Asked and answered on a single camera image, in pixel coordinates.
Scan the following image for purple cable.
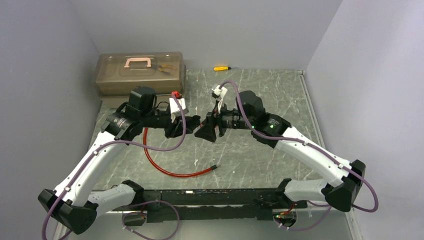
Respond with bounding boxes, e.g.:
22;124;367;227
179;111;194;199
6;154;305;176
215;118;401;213
41;96;188;240
218;80;380;232

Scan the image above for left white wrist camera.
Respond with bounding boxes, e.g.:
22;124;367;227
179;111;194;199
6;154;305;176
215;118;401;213
169;91;189;122

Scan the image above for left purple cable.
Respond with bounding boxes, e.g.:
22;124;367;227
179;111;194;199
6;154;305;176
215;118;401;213
41;96;188;240

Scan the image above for brown translucent plastic toolbox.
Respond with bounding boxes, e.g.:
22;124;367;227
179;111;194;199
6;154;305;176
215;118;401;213
94;51;187;108

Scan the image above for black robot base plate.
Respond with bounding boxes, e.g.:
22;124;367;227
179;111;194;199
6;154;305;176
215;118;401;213
114;188;308;223

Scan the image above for yellow handled pliers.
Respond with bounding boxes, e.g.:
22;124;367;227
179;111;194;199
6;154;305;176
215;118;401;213
156;64;177;75

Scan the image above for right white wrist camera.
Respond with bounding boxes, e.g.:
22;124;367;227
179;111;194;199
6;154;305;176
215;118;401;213
211;85;228;113

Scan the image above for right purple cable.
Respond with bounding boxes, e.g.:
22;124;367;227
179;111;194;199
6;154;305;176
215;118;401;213
218;80;380;232

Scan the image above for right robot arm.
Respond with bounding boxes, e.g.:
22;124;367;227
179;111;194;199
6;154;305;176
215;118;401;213
194;90;366;212

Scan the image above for red cable lock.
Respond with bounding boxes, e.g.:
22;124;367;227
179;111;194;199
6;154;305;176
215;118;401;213
143;127;222;178

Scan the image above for yellow handled screwdriver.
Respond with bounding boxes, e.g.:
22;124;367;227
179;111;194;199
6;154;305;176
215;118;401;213
213;66;232;72

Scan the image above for pink toolbox handle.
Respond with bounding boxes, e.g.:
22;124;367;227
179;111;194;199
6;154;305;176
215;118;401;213
124;57;152;69

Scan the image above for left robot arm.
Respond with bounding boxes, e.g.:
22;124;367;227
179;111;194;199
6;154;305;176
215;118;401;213
38;86;201;235

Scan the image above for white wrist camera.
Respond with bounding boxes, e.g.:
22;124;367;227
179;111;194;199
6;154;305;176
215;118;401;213
169;91;189;122
211;85;228;113

